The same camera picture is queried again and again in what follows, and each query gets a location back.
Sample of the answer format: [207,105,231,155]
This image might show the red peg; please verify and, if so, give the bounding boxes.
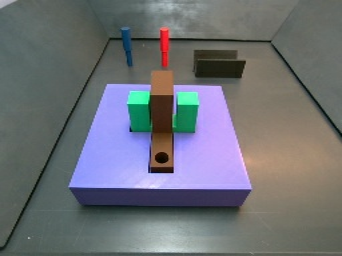
[159,27,170,67]

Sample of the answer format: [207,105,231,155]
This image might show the blue peg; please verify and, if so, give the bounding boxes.
[120,27,134,67]

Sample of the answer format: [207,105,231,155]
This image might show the purple base board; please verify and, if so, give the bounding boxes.
[70,84,251,206]

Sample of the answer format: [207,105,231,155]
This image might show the brown L-shaped block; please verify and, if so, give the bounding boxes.
[150,71,174,173]

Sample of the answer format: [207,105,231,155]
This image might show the black block stand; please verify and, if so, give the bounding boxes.
[194,50,246,78]

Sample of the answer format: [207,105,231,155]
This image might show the green U-shaped block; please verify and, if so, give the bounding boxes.
[127,91,199,133]

